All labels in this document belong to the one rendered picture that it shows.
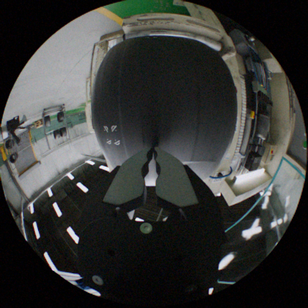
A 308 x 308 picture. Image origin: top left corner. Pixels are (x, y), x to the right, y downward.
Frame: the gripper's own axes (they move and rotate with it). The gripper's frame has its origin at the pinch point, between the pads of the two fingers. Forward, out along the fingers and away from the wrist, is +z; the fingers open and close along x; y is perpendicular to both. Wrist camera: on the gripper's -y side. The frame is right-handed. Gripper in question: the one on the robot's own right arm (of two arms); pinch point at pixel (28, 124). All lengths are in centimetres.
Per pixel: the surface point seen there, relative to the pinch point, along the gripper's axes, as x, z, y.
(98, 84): -73, -16, -18
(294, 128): -135, -28, -26
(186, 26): -97, -7, 7
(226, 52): -110, -8, -3
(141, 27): -83, -4, 9
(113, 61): -76, -16, -14
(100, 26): -49, 47, 100
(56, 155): 884, 551, -136
